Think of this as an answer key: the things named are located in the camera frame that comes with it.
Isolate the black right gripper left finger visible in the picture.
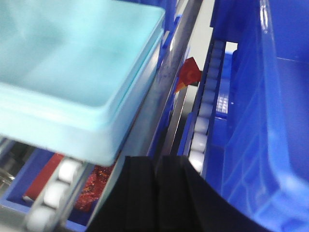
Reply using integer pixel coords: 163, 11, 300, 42
87, 156, 158, 232

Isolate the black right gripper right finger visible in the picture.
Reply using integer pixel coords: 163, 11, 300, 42
157, 156, 265, 232

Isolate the light blue plastic bin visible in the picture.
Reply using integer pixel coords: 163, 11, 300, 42
0, 0, 165, 166

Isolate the red packet in bin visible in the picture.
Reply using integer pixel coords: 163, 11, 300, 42
23, 153, 114, 212

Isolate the white roller track right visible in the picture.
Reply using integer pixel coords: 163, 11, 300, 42
188, 40, 225, 174

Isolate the white roller track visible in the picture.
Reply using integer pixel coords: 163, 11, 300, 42
188, 40, 225, 174
23, 158, 86, 232

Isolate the white roller track lower left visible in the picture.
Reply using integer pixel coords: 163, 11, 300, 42
23, 158, 86, 232

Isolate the large dark blue bin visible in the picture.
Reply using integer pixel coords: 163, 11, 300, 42
205, 0, 309, 232

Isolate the dark blue bin lower left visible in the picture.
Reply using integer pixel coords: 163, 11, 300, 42
0, 149, 118, 232

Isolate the red orange box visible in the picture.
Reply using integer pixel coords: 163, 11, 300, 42
175, 57, 202, 93

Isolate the dark metal rail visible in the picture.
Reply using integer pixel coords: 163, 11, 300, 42
135, 0, 203, 158

